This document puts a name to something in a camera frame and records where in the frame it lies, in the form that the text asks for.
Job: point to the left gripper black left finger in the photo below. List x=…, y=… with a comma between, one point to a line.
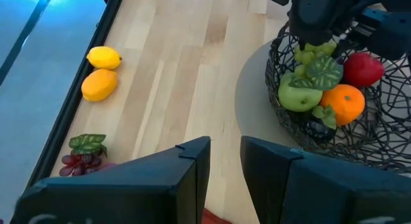
x=128, y=192

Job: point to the green plastic pear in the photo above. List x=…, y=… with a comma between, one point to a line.
x=297, y=97

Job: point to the green plastic grape bunch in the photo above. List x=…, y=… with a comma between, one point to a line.
x=324, y=71

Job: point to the dark blue berry bunch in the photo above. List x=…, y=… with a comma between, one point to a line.
x=318, y=131

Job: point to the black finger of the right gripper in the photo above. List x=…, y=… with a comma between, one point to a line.
x=318, y=18
x=388, y=34

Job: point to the yellow plastic lemon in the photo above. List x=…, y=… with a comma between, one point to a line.
x=103, y=57

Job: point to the orange-yellow plastic lemon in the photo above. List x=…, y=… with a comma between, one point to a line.
x=99, y=85

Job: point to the red plastic apple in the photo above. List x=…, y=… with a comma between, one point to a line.
x=363, y=70

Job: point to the black aluminium table frame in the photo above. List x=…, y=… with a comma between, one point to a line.
x=61, y=121

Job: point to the dark woven wicker basket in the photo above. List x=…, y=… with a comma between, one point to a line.
x=379, y=143

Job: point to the purple plastic grape bunch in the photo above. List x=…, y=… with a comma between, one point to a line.
x=80, y=163

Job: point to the orange plastic orange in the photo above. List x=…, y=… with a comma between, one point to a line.
x=343, y=103

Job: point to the red green plastic mango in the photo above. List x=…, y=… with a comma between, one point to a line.
x=213, y=218

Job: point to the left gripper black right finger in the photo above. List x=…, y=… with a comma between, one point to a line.
x=321, y=192

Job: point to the round grey placemat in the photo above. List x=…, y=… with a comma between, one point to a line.
x=253, y=105

